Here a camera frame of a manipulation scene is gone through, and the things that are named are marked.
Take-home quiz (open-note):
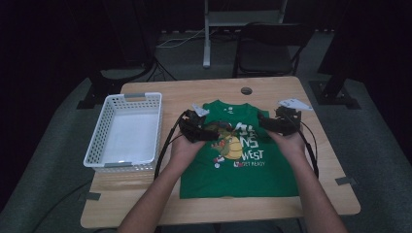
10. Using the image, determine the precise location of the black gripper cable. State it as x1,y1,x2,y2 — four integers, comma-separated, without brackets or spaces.
295,118,321,180
154,111,189,180

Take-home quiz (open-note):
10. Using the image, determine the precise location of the white metal frame desk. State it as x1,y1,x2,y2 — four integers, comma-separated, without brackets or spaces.
202,0,289,70

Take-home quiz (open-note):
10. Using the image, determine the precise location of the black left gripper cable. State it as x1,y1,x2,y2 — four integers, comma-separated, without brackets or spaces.
154,111,189,180

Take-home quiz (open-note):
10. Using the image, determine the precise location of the person's left hand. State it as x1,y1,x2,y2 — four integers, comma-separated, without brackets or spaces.
169,130,207,163

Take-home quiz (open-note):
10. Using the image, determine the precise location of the black stand with base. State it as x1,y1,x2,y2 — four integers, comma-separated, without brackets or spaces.
308,0,362,111
76,0,157,111

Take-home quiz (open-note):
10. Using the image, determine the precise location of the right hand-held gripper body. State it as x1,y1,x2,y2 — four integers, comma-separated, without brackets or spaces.
273,98,314,136

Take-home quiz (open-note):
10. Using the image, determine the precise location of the person's right hand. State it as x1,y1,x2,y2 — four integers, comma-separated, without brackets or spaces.
266,127,308,160

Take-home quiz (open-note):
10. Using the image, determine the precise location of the green t-shirt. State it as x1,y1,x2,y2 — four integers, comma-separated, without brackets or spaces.
179,99,300,200

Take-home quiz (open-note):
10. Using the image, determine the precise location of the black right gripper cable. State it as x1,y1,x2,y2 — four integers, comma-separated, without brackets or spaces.
295,118,321,180

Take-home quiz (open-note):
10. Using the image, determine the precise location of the white perforated plastic basket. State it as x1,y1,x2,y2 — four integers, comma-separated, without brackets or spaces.
83,91,163,173

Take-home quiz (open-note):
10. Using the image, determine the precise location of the white floor cable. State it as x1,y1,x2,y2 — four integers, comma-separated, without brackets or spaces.
156,28,216,50

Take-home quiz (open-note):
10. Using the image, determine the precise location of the black folding chair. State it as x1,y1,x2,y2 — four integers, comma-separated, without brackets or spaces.
232,21,313,80

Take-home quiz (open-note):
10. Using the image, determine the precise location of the black floor cable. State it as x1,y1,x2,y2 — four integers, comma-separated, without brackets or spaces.
30,180,93,233

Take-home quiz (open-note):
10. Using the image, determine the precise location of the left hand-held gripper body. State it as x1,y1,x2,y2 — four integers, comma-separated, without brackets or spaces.
179,103,216,144

